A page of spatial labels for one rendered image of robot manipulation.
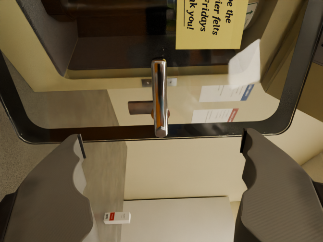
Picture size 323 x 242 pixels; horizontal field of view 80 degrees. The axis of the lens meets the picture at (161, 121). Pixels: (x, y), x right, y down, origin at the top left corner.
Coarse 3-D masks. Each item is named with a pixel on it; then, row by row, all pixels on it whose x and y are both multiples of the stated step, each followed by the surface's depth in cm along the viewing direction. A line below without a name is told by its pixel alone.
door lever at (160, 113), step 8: (152, 64) 19; (160, 64) 19; (152, 72) 19; (160, 72) 19; (152, 80) 20; (160, 80) 20; (152, 88) 20; (160, 88) 20; (152, 96) 21; (160, 96) 20; (160, 104) 21; (152, 112) 26; (160, 112) 21; (168, 112) 26; (160, 120) 22; (160, 128) 22; (160, 136) 22
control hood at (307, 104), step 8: (312, 64) 30; (312, 72) 31; (320, 72) 30; (312, 80) 32; (320, 80) 31; (304, 88) 33; (312, 88) 32; (320, 88) 32; (304, 96) 34; (312, 96) 33; (320, 96) 32; (304, 104) 35; (312, 104) 34; (320, 104) 33; (304, 112) 36; (312, 112) 35; (320, 112) 34; (320, 120) 35
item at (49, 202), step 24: (72, 144) 10; (48, 168) 9; (72, 168) 9; (24, 192) 8; (48, 192) 7; (72, 192) 7; (24, 216) 7; (48, 216) 7; (72, 216) 7; (24, 240) 6; (48, 240) 6; (72, 240) 6; (96, 240) 6
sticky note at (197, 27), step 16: (192, 0) 21; (208, 0) 21; (224, 0) 21; (240, 0) 21; (192, 16) 21; (208, 16) 21; (224, 16) 21; (240, 16) 21; (176, 32) 22; (192, 32) 22; (208, 32) 22; (224, 32) 22; (240, 32) 22; (176, 48) 23; (192, 48) 23; (208, 48) 23; (224, 48) 23
